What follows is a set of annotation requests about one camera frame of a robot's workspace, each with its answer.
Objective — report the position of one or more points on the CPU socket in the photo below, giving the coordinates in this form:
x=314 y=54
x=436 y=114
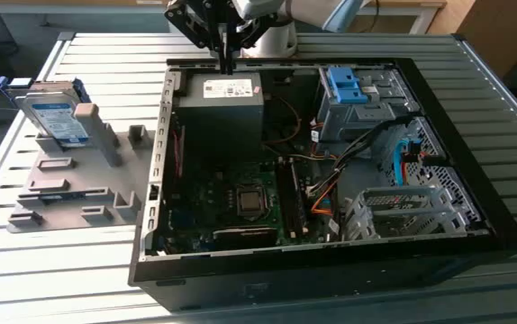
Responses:
x=248 y=199

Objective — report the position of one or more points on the grey parts rack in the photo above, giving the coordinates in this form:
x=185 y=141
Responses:
x=82 y=189

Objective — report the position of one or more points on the hard disk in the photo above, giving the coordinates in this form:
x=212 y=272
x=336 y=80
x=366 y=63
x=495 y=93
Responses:
x=56 y=118

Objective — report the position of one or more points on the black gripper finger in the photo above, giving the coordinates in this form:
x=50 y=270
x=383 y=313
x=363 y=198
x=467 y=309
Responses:
x=251 y=33
x=195 y=23

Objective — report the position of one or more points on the brown wooden cabinet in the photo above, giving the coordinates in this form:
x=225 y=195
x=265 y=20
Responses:
x=501 y=33

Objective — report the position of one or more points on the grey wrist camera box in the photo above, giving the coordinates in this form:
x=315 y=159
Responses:
x=257 y=8

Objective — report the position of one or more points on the blue plastic drive latch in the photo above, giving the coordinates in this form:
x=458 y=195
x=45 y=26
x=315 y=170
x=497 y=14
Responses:
x=346 y=89

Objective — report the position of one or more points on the silver disk bay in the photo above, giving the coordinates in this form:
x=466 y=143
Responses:
x=406 y=212

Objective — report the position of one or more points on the silver optical drive cage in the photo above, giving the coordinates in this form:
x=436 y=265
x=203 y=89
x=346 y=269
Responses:
x=362 y=114

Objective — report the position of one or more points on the black RAM stick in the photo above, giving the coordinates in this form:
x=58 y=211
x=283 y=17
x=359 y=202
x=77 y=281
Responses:
x=299 y=206
x=284 y=199

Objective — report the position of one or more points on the green motherboard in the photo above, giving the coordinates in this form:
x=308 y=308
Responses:
x=204 y=202

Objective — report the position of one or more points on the grey power supply unit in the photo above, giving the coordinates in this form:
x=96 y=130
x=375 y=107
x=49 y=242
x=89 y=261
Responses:
x=221 y=111

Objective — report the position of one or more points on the black PC case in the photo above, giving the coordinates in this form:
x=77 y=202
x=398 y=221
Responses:
x=284 y=280

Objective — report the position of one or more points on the blue labelled RAM stick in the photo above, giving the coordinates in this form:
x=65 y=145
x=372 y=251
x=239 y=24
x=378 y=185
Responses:
x=56 y=197

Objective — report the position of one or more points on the black graphics card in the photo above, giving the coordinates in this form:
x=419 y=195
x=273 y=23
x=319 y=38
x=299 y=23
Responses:
x=244 y=238

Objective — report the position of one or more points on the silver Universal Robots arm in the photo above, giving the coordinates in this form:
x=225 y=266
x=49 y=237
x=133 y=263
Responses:
x=276 y=40

